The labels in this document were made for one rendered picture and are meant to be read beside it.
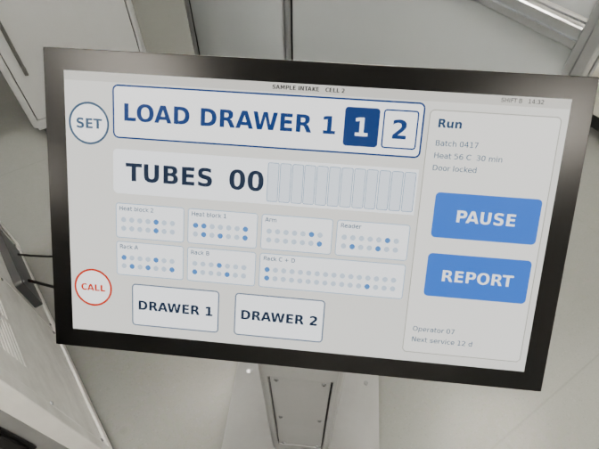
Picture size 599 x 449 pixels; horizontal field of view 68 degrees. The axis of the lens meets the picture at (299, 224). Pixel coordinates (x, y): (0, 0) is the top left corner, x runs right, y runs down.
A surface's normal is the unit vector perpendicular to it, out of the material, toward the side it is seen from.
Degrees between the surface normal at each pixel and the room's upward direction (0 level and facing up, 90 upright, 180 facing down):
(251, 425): 5
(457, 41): 90
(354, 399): 5
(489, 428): 0
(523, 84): 50
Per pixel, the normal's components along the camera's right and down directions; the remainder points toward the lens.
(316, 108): -0.07, 0.18
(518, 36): -0.83, 0.43
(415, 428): 0.00, -0.63
